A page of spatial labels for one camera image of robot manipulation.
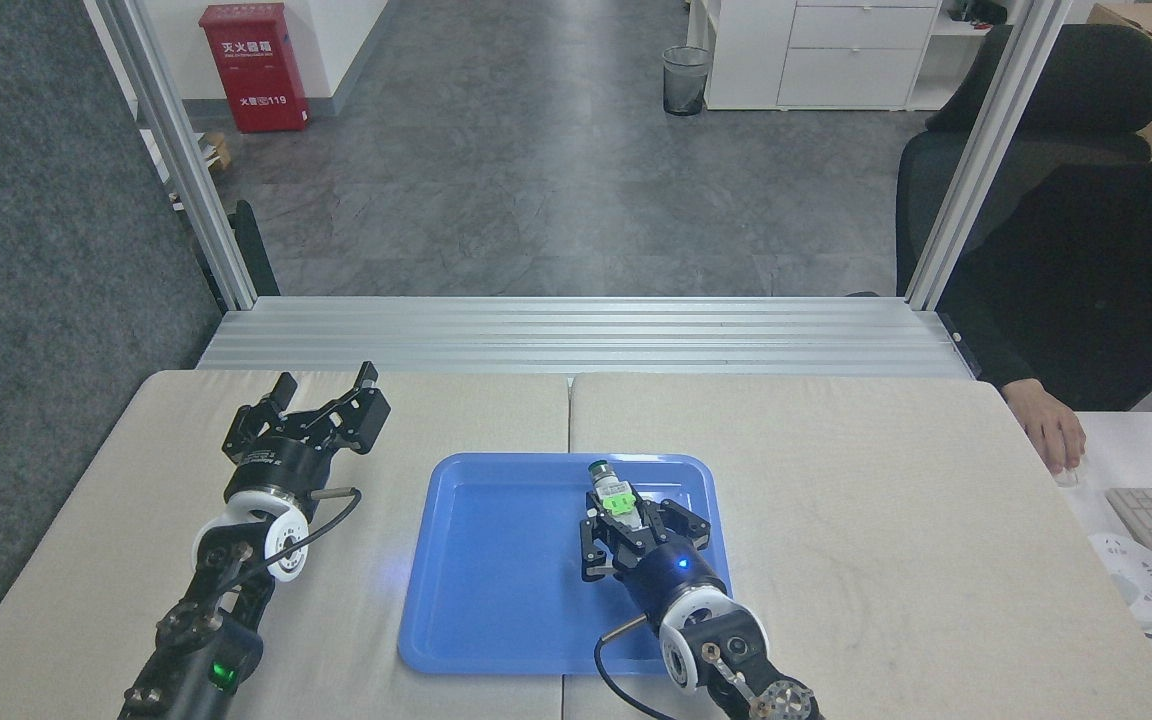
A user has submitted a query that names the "grey mesh waste bin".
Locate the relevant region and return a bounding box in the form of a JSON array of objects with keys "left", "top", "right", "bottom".
[{"left": 662, "top": 45, "right": 714, "bottom": 117}]

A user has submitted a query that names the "blue plastic tray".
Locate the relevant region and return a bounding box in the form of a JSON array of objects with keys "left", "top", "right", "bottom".
[{"left": 397, "top": 452, "right": 742, "bottom": 677}]

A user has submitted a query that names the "person's hand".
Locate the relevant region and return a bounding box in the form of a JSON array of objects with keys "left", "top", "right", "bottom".
[{"left": 1003, "top": 379, "right": 1088, "bottom": 477}]

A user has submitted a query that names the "switch part with green clip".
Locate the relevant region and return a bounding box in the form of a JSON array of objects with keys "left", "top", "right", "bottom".
[{"left": 586, "top": 459, "right": 643, "bottom": 523}]

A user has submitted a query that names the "white power strip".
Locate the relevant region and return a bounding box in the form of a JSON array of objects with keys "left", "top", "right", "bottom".
[{"left": 1087, "top": 531, "right": 1152, "bottom": 630}]

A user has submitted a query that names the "person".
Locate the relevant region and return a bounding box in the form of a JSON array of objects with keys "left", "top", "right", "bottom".
[{"left": 939, "top": 150, "right": 1152, "bottom": 413}]

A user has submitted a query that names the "black office chair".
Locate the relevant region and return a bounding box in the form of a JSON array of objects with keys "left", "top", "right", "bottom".
[{"left": 894, "top": 24, "right": 1152, "bottom": 301}]

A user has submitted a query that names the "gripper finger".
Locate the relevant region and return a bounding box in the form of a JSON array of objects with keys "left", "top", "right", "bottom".
[
  {"left": 223, "top": 373, "right": 300, "bottom": 451},
  {"left": 288, "top": 362, "right": 392, "bottom": 457},
  {"left": 638, "top": 496, "right": 713, "bottom": 553},
  {"left": 579, "top": 508, "right": 639, "bottom": 584}
]

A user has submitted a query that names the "silver aluminium post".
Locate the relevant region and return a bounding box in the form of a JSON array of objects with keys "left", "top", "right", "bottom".
[
  {"left": 903, "top": 0, "right": 1076, "bottom": 312},
  {"left": 86, "top": 0, "right": 259, "bottom": 312}
]

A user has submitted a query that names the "black frame foot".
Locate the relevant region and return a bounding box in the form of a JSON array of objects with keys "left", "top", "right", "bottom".
[{"left": 228, "top": 200, "right": 282, "bottom": 299}]

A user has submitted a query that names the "white drawer cabinet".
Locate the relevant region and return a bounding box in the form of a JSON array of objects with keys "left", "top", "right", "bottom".
[{"left": 686, "top": 0, "right": 947, "bottom": 113}]

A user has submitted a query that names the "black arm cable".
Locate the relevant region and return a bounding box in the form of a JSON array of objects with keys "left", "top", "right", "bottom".
[
  {"left": 593, "top": 614, "right": 679, "bottom": 720},
  {"left": 234, "top": 486, "right": 365, "bottom": 593}
]

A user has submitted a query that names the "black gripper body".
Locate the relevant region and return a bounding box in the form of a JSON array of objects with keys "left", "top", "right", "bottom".
[
  {"left": 616, "top": 536, "right": 729, "bottom": 625},
  {"left": 224, "top": 437, "right": 330, "bottom": 501}
]

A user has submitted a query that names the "silver aluminium rail platform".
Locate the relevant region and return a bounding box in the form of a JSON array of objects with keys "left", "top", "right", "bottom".
[{"left": 195, "top": 296, "right": 979, "bottom": 380}]

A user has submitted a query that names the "red fire extinguisher box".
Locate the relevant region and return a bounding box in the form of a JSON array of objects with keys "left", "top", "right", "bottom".
[{"left": 199, "top": 3, "right": 312, "bottom": 135}]

